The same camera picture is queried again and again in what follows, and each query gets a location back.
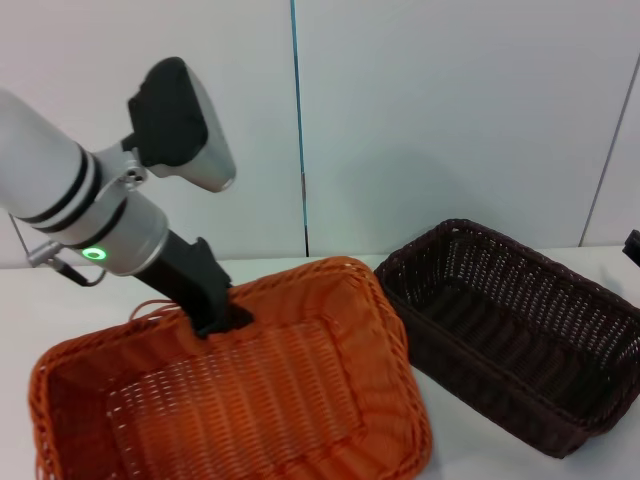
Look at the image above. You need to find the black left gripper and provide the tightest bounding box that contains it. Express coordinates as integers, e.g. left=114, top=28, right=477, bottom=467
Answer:
left=132, top=229, right=254, bottom=342

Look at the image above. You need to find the orange woven plastic basket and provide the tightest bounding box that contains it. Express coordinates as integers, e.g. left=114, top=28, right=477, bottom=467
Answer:
left=27, top=255, right=434, bottom=480

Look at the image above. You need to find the dark brown woven basket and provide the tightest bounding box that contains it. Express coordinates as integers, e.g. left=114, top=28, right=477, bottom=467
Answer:
left=373, top=217, right=640, bottom=460

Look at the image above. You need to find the left arm cable with connector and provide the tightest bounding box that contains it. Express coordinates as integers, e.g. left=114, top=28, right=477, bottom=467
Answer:
left=27, top=239, right=106, bottom=287

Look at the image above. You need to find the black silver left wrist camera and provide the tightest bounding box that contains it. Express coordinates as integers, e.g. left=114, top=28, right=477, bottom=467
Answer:
left=94, top=57, right=237, bottom=194

